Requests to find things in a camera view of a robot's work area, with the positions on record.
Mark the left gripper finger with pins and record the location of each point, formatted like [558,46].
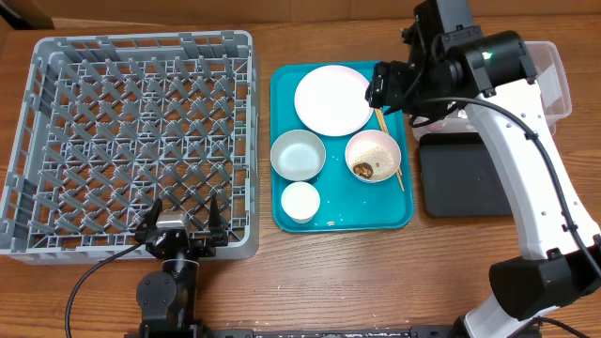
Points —
[216,227]
[148,223]

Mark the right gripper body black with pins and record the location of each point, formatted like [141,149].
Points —
[382,87]

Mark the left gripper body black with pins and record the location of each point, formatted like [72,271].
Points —
[200,249]

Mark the pink bowl with food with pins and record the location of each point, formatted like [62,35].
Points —
[368,156]

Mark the small white cup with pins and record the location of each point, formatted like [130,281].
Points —
[300,201]

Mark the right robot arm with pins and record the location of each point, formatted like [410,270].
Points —
[493,79]

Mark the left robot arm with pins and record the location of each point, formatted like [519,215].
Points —
[167,297]

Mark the clear plastic waste bin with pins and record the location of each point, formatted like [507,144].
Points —
[555,94]

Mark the wooden chopstick outer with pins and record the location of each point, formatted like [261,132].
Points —
[396,155]

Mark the wooden chopstick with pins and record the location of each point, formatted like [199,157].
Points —
[384,128]
[396,155]

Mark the wooden chopstick inner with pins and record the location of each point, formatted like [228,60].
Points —
[384,128]

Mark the large white round plate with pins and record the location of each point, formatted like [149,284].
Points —
[330,100]

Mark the black rectangular tray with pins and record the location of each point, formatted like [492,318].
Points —
[459,177]

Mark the teal plastic serving tray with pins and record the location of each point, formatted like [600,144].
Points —
[346,203]

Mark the grey plastic dish rack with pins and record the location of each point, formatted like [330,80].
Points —
[110,124]

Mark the grey round bowl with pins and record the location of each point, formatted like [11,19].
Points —
[298,155]

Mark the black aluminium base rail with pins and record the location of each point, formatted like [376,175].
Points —
[420,331]

